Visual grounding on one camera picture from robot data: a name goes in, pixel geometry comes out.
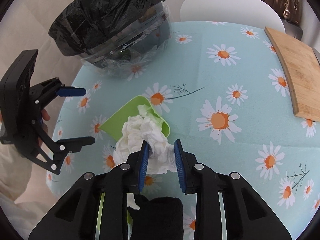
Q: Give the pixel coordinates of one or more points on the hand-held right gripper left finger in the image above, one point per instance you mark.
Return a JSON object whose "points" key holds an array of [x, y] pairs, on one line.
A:
{"points": [[144, 165]]}

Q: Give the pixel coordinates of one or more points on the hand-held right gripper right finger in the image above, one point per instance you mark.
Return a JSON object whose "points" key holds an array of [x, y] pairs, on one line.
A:
{"points": [[178, 165]]}

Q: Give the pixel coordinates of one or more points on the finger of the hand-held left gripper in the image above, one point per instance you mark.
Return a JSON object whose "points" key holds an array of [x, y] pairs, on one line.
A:
{"points": [[71, 91], [75, 143]]}

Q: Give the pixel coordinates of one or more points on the white tissue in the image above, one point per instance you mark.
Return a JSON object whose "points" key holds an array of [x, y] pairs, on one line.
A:
{"points": [[140, 130]]}

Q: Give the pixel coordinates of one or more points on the bin with black bag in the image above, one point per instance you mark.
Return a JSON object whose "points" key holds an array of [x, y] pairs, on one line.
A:
{"points": [[100, 12]]}

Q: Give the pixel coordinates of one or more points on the clear plastic bin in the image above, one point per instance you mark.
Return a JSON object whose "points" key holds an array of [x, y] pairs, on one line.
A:
{"points": [[150, 42]]}

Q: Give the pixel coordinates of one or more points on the person's left hand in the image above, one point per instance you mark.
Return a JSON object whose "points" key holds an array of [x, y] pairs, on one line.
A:
{"points": [[45, 115]]}

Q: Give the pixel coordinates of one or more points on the black cloth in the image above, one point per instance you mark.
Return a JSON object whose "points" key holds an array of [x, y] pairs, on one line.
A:
{"points": [[157, 220]]}

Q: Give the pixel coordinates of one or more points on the beige curtain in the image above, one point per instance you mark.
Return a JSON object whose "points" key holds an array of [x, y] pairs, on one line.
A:
{"points": [[30, 17]]}

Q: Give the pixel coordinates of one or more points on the bamboo cutting board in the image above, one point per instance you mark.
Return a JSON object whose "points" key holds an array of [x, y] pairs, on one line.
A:
{"points": [[297, 75]]}

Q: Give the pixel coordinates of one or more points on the white chair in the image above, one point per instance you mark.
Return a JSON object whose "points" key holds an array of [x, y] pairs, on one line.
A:
{"points": [[225, 7]]}

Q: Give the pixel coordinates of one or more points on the dark suitcase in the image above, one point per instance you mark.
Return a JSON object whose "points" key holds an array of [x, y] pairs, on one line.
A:
{"points": [[295, 32]]}

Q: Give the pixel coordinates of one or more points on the brown handbag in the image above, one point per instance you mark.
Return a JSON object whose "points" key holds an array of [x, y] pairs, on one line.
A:
{"points": [[285, 5]]}

